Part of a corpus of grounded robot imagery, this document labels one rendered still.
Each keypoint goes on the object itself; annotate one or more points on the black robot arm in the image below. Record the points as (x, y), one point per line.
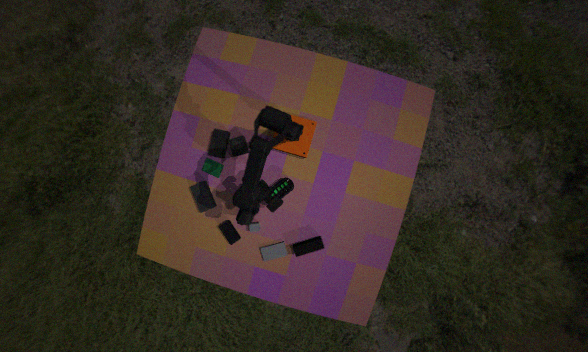
(250, 194)

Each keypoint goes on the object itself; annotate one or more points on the dark grey switch controller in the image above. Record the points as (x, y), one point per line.
(282, 188)

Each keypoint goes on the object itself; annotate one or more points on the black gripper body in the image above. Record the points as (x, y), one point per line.
(273, 204)

